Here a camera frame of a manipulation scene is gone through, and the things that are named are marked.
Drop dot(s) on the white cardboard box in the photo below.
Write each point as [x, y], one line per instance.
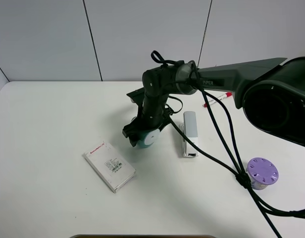
[109, 165]

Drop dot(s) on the white grey stapler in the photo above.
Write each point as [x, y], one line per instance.
[189, 128]

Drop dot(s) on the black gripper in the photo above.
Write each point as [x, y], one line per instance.
[149, 117]

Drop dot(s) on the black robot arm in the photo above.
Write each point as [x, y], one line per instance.
[271, 93]

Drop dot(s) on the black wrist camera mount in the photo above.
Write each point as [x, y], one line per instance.
[137, 96]

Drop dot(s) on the teal pencil sharpener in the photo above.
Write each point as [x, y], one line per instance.
[146, 139]

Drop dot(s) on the red whiteboard marker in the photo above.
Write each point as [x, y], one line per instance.
[221, 97]

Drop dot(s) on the purple lidded air freshener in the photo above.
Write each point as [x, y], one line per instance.
[262, 173]

